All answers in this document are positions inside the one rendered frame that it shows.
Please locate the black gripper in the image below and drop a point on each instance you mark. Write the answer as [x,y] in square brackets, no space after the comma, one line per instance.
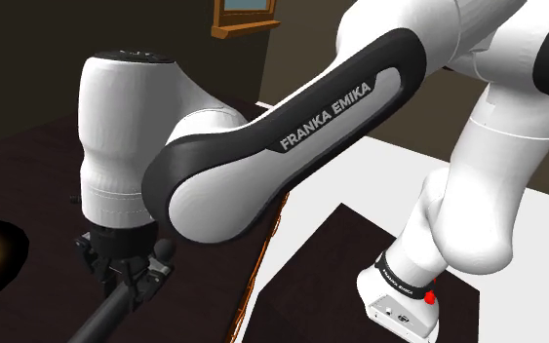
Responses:
[122,240]

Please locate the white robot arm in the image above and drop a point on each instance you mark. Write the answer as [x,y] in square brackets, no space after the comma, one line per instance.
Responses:
[126,118]

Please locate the black cylindrical rod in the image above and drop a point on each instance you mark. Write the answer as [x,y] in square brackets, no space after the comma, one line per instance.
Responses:
[103,317]

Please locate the dark brown table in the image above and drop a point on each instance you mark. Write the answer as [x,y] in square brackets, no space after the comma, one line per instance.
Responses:
[41,171]

